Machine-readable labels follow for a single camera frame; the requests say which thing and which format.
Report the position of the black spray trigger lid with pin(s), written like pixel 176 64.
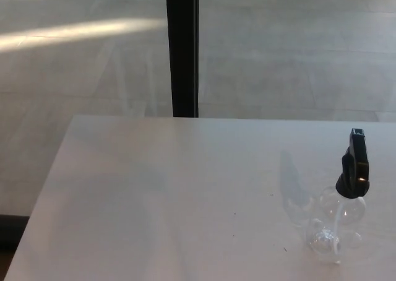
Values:
pixel 355 169

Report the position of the clear plastic spray bottle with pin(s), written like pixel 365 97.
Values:
pixel 337 228

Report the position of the black window frame post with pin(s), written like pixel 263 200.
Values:
pixel 182 52

